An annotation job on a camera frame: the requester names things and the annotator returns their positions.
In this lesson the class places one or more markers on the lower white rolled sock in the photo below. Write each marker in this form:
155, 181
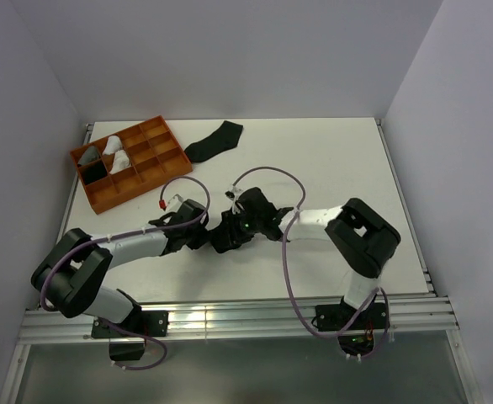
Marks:
121, 162

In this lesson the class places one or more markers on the grey rolled sock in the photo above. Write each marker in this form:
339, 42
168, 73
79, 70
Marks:
91, 154

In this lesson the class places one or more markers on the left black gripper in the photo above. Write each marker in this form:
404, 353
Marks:
203, 237

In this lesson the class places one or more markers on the white rolled sock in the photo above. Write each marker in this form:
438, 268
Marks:
121, 162
112, 146

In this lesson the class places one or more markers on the upper white rolled sock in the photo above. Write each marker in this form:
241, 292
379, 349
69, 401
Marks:
112, 146

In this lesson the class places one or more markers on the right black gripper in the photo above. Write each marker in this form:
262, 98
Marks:
241, 210

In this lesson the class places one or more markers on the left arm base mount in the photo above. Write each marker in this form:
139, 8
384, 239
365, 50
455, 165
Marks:
133, 337

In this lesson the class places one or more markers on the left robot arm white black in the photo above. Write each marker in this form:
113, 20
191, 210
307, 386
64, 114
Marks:
71, 276

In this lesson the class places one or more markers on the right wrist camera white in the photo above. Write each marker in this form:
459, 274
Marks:
233, 193

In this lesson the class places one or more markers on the orange compartment tray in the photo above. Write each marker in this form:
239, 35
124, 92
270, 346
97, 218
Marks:
155, 155

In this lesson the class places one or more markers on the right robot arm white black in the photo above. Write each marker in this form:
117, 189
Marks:
364, 239

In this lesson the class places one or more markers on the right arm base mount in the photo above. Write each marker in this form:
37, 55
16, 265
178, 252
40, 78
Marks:
333, 317

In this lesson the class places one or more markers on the aluminium frame rail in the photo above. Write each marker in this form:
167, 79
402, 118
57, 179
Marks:
414, 315

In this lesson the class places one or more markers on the black sock with white stripes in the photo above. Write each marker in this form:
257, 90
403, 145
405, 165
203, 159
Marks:
93, 172

